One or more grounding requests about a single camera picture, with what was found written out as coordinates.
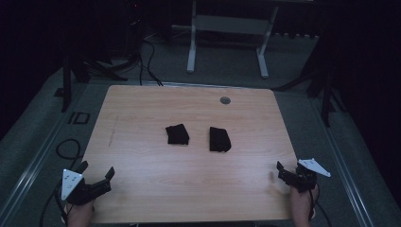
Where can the black sock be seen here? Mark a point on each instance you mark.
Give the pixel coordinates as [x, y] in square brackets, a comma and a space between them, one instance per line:
[177, 134]
[219, 139]

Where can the person's right hand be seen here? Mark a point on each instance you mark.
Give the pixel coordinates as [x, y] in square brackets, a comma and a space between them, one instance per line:
[302, 206]

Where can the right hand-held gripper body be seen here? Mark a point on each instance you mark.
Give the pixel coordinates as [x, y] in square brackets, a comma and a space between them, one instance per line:
[305, 178]

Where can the black metal stand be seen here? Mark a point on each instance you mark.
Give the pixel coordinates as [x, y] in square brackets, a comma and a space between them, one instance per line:
[67, 82]
[326, 91]

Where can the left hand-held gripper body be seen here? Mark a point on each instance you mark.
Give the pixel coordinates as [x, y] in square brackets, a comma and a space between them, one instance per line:
[73, 184]

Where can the white metal table frame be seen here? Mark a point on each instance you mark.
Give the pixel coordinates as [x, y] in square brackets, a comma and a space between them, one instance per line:
[231, 24]

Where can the person's left hand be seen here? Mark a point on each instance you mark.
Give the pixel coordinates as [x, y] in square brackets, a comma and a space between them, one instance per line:
[78, 215]

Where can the grey round table grommet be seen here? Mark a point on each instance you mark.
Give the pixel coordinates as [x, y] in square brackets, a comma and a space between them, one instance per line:
[225, 100]

